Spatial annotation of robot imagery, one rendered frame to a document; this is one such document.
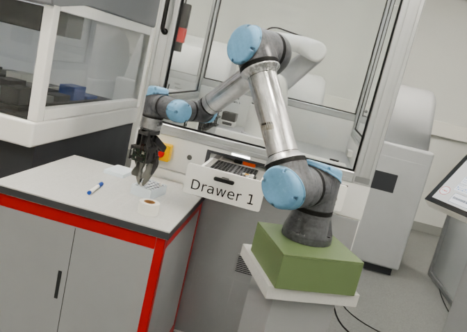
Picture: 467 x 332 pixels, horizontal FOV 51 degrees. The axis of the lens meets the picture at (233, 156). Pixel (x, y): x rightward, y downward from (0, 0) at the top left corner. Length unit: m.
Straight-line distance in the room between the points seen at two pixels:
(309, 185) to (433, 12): 4.33
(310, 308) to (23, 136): 1.29
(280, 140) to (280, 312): 0.49
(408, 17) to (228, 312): 1.45
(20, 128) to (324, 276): 1.32
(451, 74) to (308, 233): 4.26
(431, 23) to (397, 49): 3.45
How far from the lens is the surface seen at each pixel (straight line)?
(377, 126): 2.04
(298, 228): 1.43
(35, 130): 2.09
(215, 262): 2.20
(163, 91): 1.71
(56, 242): 1.72
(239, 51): 1.39
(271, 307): 1.43
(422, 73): 5.44
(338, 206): 2.06
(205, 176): 1.75
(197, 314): 2.32
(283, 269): 1.32
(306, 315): 1.49
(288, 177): 1.26
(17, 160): 2.21
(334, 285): 1.41
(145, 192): 1.81
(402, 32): 2.05
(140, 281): 1.65
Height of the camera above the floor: 1.31
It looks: 11 degrees down
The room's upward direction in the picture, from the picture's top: 13 degrees clockwise
